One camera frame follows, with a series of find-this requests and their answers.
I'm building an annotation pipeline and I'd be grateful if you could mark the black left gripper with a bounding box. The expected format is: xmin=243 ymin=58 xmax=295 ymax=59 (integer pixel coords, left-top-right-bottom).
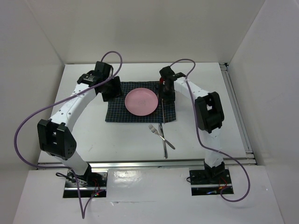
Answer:
xmin=100 ymin=76 xmax=125 ymax=102

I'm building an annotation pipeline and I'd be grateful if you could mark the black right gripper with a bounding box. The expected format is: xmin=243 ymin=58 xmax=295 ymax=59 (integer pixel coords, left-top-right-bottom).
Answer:
xmin=158 ymin=82 xmax=176 ymax=104

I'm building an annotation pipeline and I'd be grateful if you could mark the silver spoon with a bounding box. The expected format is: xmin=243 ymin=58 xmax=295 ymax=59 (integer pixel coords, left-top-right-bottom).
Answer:
xmin=161 ymin=99 xmax=166 ymax=124

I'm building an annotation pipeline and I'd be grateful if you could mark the dark checked cloth napkin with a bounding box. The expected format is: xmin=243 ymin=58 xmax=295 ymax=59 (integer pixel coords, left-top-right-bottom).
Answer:
xmin=105 ymin=81 xmax=176 ymax=123

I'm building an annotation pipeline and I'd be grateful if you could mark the pink plate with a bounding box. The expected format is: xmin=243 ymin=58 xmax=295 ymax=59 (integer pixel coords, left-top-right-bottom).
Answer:
xmin=125 ymin=88 xmax=158 ymax=116

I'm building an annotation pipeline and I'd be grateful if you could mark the silver knife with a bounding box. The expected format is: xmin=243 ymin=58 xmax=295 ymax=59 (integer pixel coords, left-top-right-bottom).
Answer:
xmin=158 ymin=123 xmax=168 ymax=159

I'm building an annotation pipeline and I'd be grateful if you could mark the silver fork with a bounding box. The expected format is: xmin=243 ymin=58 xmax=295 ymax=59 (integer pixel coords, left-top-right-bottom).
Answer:
xmin=149 ymin=124 xmax=176 ymax=150

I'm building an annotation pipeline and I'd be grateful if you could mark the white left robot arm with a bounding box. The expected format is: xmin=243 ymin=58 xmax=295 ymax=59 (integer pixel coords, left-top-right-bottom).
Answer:
xmin=37 ymin=62 xmax=122 ymax=186

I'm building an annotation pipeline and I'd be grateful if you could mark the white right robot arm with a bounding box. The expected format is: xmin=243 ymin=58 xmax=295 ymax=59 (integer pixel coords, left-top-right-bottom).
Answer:
xmin=158 ymin=66 xmax=225 ymax=183

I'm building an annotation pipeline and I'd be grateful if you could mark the aluminium right rail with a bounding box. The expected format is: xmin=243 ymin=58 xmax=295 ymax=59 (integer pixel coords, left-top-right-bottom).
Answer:
xmin=219 ymin=63 xmax=254 ymax=154

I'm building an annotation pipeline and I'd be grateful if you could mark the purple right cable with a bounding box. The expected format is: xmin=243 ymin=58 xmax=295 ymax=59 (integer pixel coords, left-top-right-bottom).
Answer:
xmin=168 ymin=58 xmax=252 ymax=202

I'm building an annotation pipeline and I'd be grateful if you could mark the purple cable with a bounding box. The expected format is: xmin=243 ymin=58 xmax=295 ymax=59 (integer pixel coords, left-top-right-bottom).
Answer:
xmin=14 ymin=50 xmax=123 ymax=219
xmin=168 ymin=58 xmax=252 ymax=202

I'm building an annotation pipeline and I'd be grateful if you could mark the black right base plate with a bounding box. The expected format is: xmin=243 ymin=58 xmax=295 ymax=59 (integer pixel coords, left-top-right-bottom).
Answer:
xmin=186 ymin=169 xmax=232 ymax=185

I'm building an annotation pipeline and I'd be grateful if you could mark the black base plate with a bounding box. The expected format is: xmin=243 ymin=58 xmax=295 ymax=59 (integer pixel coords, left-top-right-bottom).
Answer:
xmin=186 ymin=169 xmax=232 ymax=185
xmin=64 ymin=171 xmax=108 ymax=190

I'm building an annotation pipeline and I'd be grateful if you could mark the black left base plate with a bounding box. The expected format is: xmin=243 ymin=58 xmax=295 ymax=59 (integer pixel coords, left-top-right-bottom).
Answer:
xmin=64 ymin=171 xmax=108 ymax=190

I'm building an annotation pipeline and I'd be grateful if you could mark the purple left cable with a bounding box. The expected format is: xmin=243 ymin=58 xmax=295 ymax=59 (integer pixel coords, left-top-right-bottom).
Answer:
xmin=14 ymin=50 xmax=123 ymax=219

